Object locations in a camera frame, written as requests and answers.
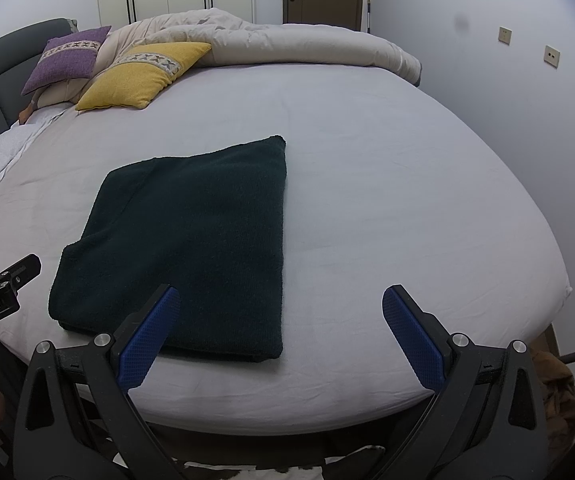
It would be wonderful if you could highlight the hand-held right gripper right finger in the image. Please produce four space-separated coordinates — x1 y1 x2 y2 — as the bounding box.
381 283 551 480

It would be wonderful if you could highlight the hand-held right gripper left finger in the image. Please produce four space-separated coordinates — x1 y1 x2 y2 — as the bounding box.
12 283 186 480

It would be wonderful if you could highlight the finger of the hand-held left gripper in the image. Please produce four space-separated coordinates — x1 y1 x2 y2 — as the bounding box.
0 253 43 295

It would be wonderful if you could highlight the dark green knit sweater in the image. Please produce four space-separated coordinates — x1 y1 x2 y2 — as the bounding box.
48 134 288 364

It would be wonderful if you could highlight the bed with white sheet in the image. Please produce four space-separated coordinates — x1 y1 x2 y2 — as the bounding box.
0 57 575 433

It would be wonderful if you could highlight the brown cloth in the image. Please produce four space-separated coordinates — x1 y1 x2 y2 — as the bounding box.
527 349 575 462

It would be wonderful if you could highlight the beige pillow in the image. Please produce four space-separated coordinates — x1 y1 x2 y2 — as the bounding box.
28 76 94 112

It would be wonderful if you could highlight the purple patterned throw pillow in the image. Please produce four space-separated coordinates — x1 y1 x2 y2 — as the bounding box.
20 25 113 97

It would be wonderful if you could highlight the yellow patterned throw pillow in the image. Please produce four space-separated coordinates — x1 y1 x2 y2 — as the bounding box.
75 41 213 111

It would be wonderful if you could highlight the beige duvet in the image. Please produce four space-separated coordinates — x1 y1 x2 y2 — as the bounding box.
92 7 423 87

